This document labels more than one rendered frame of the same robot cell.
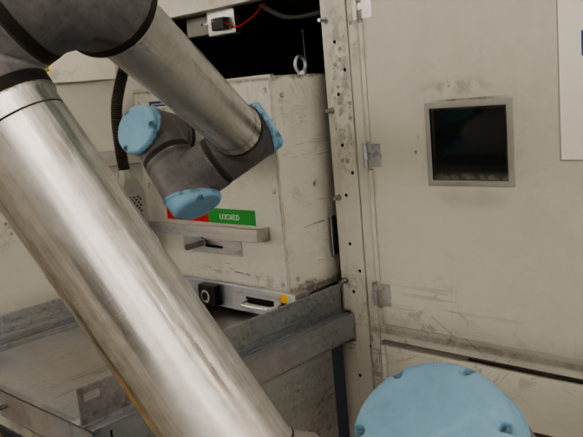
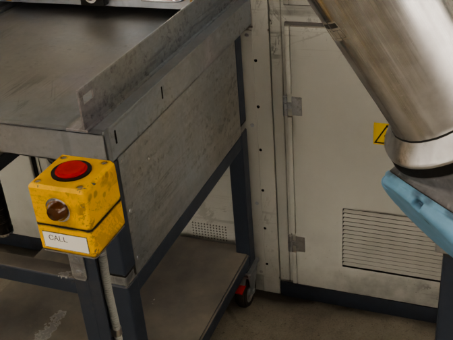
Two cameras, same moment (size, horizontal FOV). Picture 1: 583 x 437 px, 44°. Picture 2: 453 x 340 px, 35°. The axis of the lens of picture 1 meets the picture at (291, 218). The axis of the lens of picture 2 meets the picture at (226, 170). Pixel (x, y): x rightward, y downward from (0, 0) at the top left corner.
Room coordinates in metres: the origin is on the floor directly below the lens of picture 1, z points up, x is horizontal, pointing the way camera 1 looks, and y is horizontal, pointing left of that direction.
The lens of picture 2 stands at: (0.11, 0.52, 1.33)
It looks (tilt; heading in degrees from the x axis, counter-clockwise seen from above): 30 degrees down; 339
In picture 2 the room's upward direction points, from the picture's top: 5 degrees counter-clockwise
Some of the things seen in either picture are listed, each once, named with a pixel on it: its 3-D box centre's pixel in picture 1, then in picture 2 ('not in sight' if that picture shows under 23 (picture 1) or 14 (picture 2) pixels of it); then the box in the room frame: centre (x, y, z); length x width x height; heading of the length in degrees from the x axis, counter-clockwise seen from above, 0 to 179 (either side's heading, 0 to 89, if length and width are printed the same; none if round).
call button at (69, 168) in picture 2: not in sight; (71, 173); (0.90, 0.43, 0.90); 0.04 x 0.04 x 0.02
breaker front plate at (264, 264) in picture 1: (204, 188); not in sight; (1.69, 0.20, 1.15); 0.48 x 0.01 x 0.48; 46
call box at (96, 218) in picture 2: not in sight; (78, 205); (0.90, 0.43, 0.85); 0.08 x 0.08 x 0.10; 46
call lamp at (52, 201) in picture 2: not in sight; (55, 212); (0.87, 0.46, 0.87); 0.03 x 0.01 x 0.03; 46
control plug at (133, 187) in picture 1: (131, 213); not in sight; (1.79, 0.40, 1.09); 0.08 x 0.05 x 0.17; 136
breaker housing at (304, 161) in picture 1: (279, 172); not in sight; (1.88, 0.02, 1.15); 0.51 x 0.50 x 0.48; 136
